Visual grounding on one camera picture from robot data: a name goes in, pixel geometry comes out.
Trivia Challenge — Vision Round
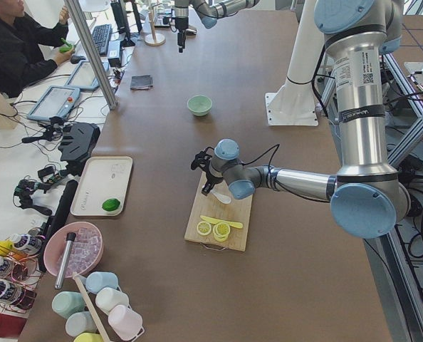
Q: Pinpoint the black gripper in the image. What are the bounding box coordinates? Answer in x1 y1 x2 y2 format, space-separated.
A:
163 9 197 53
191 147 226 196

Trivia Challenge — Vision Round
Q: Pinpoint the light green bowl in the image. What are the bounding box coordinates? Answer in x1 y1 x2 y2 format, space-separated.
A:
187 95 213 117

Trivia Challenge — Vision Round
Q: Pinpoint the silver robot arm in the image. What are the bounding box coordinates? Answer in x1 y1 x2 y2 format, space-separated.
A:
191 1 410 239
173 0 259 53

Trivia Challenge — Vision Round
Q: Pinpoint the pink bowl with ice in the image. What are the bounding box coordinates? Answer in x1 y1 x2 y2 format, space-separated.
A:
43 222 104 278

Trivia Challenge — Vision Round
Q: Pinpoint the wooden cup tree stand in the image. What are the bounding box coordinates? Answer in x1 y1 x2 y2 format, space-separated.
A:
142 3 165 46

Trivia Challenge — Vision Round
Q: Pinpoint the bamboo cutting board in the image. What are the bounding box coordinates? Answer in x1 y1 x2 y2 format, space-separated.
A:
184 172 253 252

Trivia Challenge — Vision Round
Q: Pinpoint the grey folded cloth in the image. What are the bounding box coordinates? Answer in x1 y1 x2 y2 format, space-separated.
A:
130 75 153 90

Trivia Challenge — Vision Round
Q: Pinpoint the black keyboard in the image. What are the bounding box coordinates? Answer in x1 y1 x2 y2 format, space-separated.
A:
91 24 113 56

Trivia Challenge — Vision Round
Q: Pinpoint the green lime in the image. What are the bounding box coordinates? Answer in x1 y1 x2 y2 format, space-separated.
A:
101 198 121 212

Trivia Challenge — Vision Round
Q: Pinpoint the cream rabbit tray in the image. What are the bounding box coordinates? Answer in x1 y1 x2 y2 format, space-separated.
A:
70 156 132 217

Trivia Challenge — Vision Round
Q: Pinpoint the upper teach pendant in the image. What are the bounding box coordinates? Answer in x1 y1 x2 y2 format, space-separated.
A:
65 60 99 92

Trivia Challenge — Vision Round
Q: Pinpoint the teach pendant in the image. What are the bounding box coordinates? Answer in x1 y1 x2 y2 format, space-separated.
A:
27 85 80 122
65 60 99 92

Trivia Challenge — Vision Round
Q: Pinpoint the black angular stand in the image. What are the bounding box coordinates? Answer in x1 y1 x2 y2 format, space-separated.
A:
58 123 100 176

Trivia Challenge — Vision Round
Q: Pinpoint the lower teach pendant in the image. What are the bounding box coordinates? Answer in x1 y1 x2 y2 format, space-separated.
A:
27 85 80 122

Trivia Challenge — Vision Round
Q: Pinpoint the steel muddler with black tip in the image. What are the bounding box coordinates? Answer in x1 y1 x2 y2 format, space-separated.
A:
54 232 76 290

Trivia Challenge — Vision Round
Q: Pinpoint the light blue cup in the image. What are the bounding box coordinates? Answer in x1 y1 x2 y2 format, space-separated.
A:
85 271 119 294

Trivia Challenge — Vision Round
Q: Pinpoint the cream white cup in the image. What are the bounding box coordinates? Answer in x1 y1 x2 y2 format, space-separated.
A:
95 287 130 315

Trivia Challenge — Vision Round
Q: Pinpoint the pink cup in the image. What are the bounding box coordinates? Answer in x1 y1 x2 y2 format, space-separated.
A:
108 305 145 341

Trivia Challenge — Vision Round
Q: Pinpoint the person in black jacket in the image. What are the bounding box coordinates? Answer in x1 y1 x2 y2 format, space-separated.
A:
0 1 73 98

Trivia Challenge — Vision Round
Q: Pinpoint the mint green cup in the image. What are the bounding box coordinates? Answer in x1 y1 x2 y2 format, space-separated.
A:
51 291 85 319

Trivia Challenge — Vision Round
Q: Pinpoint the pale grey cup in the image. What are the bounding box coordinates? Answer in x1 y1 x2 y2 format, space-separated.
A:
66 311 97 337

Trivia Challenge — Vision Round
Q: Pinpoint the yellow cup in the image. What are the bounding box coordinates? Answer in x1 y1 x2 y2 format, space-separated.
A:
73 332 103 342

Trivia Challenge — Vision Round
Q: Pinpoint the red thermos bottle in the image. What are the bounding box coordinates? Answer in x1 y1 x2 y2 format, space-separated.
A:
0 313 27 338

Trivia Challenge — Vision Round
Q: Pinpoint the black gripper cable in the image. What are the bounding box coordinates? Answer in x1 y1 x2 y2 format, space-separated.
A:
241 143 282 168

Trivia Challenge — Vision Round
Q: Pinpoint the aluminium frame post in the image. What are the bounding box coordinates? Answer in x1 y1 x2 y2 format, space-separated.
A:
64 0 118 110

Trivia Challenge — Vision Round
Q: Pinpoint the wooden rack handle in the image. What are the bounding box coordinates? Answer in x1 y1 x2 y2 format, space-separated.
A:
73 273 110 342

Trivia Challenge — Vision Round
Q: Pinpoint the white wire cup rack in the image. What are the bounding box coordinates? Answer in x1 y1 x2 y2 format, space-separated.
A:
73 273 145 341

